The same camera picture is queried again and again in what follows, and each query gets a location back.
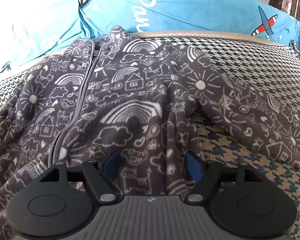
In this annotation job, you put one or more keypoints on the houndstooth sofa cushion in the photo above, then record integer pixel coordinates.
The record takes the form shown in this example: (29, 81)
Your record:
(42, 102)

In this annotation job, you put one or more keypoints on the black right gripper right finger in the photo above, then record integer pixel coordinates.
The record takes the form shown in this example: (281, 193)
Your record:
(210, 176)

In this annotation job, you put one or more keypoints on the dark wooden chair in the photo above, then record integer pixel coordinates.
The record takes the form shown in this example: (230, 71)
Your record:
(276, 4)

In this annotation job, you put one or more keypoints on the blue cartoon print pillow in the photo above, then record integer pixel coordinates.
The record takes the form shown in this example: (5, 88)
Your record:
(32, 28)

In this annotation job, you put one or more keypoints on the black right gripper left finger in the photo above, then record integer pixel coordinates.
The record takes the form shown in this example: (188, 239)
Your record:
(87, 183)

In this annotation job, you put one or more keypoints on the grey patterned fleece garment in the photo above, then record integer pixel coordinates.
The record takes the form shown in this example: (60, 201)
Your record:
(180, 86)

